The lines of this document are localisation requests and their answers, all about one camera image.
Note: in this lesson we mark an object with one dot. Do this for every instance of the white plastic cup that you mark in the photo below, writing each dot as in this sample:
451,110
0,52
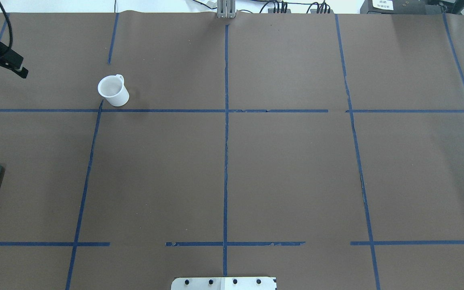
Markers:
112,88

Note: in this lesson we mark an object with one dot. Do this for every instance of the black box device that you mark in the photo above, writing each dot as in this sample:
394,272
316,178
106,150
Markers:
402,7

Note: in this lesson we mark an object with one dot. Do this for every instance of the aluminium frame post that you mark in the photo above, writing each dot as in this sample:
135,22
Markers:
226,9

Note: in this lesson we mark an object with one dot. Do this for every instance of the white pedestal column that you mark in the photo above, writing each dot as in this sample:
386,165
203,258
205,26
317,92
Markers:
224,283

